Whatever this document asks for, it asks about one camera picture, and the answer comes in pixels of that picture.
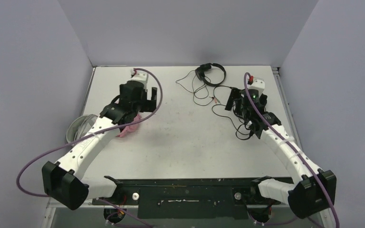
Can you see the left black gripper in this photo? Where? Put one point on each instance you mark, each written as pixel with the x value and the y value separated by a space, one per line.
pixel 148 106

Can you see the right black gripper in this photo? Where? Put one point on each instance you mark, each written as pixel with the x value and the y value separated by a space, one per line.
pixel 235 102

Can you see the black headset with microphone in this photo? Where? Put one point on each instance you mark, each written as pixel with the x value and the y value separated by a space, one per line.
pixel 237 128

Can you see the pink headset with cable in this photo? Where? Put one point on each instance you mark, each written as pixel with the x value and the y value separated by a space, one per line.
pixel 131 128

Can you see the white grey gaming headset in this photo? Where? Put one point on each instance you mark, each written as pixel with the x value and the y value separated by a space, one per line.
pixel 80 127

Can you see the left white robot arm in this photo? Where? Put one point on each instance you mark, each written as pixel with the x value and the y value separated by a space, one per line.
pixel 63 180

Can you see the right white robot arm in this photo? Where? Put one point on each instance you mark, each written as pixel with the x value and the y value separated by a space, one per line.
pixel 313 189

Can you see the small black on-ear headphones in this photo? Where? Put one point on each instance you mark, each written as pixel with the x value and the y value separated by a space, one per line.
pixel 201 83

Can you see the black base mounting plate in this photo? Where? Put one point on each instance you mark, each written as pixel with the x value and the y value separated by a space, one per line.
pixel 190 198

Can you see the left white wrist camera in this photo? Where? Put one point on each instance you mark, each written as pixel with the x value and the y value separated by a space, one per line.
pixel 139 76

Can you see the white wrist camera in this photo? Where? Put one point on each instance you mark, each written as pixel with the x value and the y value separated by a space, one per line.
pixel 255 83
pixel 139 76

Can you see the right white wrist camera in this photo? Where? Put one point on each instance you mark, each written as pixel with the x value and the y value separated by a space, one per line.
pixel 255 83

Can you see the aluminium frame rail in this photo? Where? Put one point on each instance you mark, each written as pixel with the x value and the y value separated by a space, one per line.
pixel 61 214

